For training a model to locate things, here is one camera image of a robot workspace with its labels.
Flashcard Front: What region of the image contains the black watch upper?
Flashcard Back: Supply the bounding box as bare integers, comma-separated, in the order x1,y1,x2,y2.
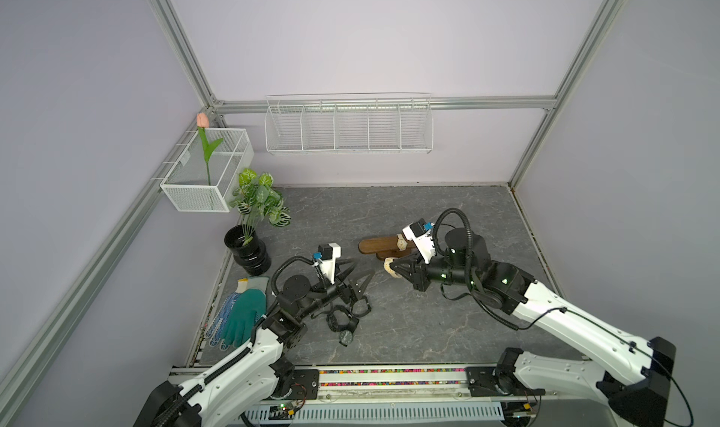
349,295,372,318

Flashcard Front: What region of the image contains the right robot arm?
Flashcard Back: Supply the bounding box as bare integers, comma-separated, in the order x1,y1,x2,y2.
384,226,677,426

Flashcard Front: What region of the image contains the beige watch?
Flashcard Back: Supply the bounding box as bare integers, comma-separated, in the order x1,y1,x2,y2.
384,258,402,279
397,233,408,252

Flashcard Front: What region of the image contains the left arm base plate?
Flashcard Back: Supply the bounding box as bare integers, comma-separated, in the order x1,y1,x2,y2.
270,369,320,402

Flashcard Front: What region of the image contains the white mesh basket left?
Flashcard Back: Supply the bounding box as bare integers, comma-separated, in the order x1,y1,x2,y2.
159,128,254,213

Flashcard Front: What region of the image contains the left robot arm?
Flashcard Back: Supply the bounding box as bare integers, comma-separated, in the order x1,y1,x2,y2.
134,256,374,426

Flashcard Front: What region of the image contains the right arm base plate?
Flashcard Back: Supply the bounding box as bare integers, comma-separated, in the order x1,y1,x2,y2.
465,366,546,398

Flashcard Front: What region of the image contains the colourful cable strip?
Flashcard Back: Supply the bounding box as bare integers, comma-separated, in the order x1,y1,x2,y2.
318,365,468,388

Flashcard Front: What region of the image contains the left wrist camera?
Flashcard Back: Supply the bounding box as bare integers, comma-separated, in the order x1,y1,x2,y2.
312,243,341,285

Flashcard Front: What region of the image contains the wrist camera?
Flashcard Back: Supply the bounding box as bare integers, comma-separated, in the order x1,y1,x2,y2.
312,243,341,285
402,218,436,264

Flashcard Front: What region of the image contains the wooden watch stand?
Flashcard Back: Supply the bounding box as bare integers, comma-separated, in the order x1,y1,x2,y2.
358,234,416,260

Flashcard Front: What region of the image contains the pink tulip flower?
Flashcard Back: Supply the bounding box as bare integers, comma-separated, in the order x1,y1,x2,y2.
196,113,224,185

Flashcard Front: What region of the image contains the black watch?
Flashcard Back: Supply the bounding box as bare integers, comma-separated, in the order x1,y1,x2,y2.
349,295,372,318
325,305,360,346

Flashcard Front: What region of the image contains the blue patterned cloth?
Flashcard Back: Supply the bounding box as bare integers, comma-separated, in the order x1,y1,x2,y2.
204,292,240,351

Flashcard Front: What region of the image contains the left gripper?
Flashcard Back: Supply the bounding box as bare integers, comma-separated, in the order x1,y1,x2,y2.
296,257,373,321

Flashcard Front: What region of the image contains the white wire wall shelf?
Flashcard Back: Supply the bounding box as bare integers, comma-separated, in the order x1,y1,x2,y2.
264,93,434,154

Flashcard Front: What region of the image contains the black vase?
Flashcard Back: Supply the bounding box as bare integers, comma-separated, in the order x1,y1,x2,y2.
223,224,272,276

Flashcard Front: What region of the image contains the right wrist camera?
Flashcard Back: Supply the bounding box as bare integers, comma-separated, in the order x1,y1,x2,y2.
402,218,436,264

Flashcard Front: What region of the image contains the black watch lower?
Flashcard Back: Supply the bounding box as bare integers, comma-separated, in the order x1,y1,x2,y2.
325,305,360,346

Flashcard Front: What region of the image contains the green leafy plant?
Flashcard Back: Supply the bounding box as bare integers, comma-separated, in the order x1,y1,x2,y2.
228,168,292,246

